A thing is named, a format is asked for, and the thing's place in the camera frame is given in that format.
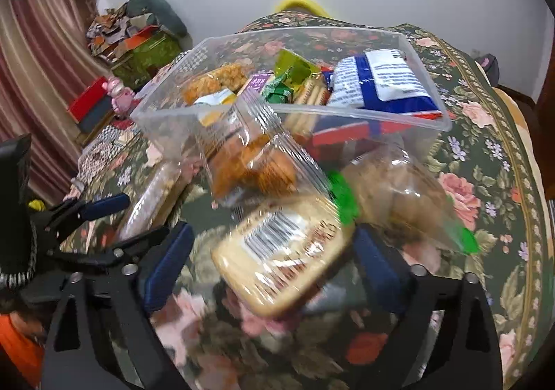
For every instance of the yellow biscuit packet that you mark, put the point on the yellow biscuit packet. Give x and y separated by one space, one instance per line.
277 260

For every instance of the purple label cracker packet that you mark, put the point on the purple label cracker packet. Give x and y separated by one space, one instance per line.
260 84

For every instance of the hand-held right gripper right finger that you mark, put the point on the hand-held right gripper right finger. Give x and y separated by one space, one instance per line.
377 268

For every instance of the yellow blue snack packet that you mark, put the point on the yellow blue snack packet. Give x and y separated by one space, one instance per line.
212 103

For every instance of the clear bag with green strip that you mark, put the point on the clear bag with green strip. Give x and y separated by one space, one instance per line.
403 195

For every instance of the clear bag of fried snacks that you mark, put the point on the clear bag of fried snacks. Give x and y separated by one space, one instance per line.
217 80

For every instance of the striped brown curtain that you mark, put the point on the striped brown curtain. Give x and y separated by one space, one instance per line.
39 47

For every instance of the dark grey box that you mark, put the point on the dark grey box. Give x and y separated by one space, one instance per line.
97 114

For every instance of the green snack packet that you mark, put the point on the green snack packet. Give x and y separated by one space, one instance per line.
277 91

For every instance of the beige mattress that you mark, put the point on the beige mattress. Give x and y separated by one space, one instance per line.
516 112

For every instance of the red snack packet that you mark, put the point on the red snack packet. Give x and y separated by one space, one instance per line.
342 135

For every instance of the patterned cloth pile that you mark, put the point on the patterned cloth pile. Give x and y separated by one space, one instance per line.
108 28

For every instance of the blue white snack packet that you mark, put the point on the blue white snack packet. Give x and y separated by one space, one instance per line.
381 82

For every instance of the clear plastic storage box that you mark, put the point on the clear plastic storage box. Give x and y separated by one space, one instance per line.
173 129

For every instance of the pink rabbit toy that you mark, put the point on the pink rabbit toy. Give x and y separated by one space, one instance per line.
121 95

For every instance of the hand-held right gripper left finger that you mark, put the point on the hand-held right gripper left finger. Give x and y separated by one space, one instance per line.
169 264

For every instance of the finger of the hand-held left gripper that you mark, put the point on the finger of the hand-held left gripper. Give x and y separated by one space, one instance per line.
130 247
104 204

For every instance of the floral blanket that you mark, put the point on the floral blanket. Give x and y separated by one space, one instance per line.
477 182

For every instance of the long brown biscuit packet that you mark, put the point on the long brown biscuit packet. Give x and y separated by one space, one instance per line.
149 199

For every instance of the patchwork quilt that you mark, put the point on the patchwork quilt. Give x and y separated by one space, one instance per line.
99 156

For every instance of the clear bag of orange crackers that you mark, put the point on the clear bag of orange crackers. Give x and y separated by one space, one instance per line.
251 164

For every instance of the grey long pillow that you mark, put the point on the grey long pillow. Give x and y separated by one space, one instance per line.
162 10

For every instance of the dark backpack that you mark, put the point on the dark backpack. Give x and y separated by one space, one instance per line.
488 67

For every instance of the red box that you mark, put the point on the red box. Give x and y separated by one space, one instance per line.
86 99

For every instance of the pale round biscuit packet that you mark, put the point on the pale round biscuit packet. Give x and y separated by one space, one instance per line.
310 90

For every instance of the person's left forearm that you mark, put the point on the person's left forearm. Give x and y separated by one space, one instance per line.
17 346

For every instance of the orange box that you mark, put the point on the orange box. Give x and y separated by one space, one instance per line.
138 36

